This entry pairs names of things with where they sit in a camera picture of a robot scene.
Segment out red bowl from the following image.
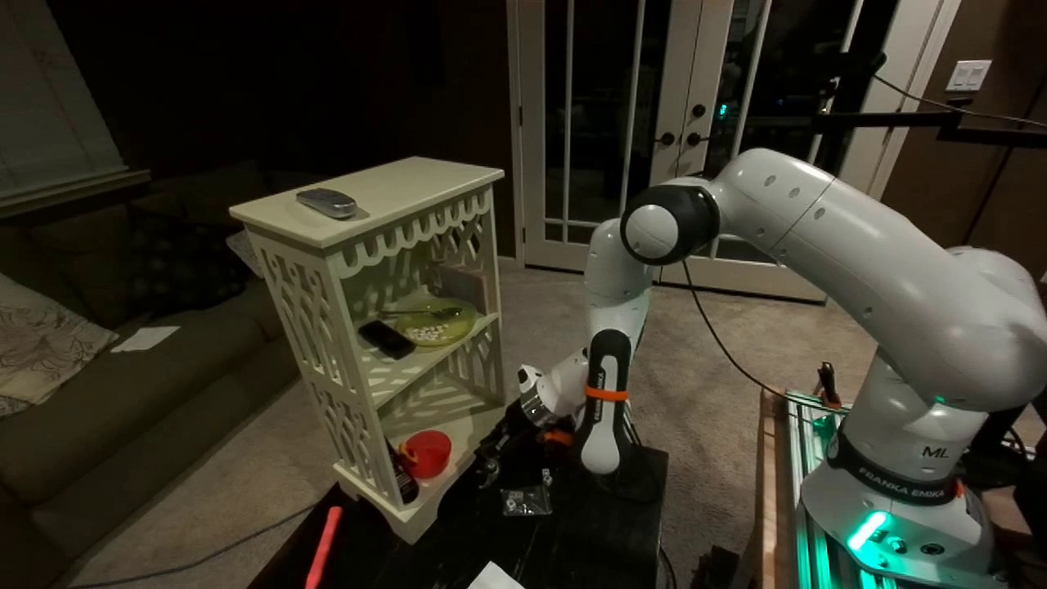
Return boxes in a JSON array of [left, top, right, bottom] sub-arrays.
[[398, 427, 455, 480]]

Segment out dark cushion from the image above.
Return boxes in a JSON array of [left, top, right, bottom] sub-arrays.
[[110, 198, 258, 322]]

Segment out crumpled clear plastic wrapper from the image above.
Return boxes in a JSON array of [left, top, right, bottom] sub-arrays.
[[499, 480, 555, 525]]

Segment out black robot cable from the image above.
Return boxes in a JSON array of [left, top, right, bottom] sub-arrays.
[[676, 260, 778, 398]]

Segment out white french doors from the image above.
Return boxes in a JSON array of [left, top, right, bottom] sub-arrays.
[[503, 0, 795, 277]]

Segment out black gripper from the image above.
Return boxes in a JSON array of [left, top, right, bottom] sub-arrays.
[[475, 397, 555, 492]]

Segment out white lattice shelf unit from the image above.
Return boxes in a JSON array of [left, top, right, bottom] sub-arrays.
[[227, 153, 510, 545]]

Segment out light patterned cushion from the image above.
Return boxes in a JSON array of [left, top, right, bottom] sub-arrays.
[[0, 267, 122, 419]]

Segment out black phone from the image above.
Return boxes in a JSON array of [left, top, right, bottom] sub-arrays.
[[353, 317, 418, 363]]

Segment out grey remote control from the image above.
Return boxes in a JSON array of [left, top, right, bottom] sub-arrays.
[[291, 183, 365, 224]]

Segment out red marker on table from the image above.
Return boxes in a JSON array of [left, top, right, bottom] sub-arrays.
[[300, 499, 348, 589]]

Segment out black camera stand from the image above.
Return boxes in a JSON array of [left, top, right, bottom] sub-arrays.
[[748, 0, 1047, 190]]

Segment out robot mounting stand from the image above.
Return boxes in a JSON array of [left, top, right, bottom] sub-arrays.
[[756, 382, 1047, 589]]

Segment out green plate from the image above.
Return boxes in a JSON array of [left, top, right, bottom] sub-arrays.
[[387, 290, 483, 343]]

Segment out grey fabric sofa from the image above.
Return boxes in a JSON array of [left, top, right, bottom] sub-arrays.
[[0, 172, 303, 586]]

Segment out white paper sheet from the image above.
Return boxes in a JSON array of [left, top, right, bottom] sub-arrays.
[[108, 322, 185, 357]]

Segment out white paper napkin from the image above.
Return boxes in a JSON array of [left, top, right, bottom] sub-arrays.
[[465, 558, 526, 589]]

